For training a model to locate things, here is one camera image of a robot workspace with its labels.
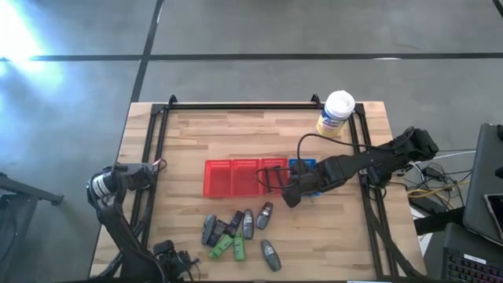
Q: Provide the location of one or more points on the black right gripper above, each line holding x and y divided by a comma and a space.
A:
312, 181

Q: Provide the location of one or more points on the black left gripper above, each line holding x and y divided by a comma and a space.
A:
173, 265

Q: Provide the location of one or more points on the grey travel deodorant bottle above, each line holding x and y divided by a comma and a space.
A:
248, 225
208, 229
264, 216
270, 255

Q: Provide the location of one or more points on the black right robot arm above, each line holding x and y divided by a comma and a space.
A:
365, 161

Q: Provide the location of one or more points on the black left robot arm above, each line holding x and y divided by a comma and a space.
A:
118, 224

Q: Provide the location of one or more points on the red plastic basket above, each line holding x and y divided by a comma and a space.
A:
245, 178
218, 178
275, 163

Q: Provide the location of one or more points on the blue plastic basket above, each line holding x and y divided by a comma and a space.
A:
311, 161

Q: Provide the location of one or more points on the dark blue DSC tube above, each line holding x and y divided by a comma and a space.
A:
235, 223
217, 234

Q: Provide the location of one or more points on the Lysol wipes canister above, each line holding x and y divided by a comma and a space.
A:
338, 106

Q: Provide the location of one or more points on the black metal stand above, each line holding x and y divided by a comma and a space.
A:
23, 189

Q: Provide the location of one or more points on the grey laptop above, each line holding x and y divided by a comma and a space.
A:
481, 177

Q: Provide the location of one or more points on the black backlit keyboard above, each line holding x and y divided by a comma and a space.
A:
469, 267

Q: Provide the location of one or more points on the black smartphone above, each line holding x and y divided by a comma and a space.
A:
496, 214

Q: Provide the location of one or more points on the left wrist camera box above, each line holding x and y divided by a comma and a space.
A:
163, 247

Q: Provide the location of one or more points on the black metal rig frame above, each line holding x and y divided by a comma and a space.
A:
255, 106

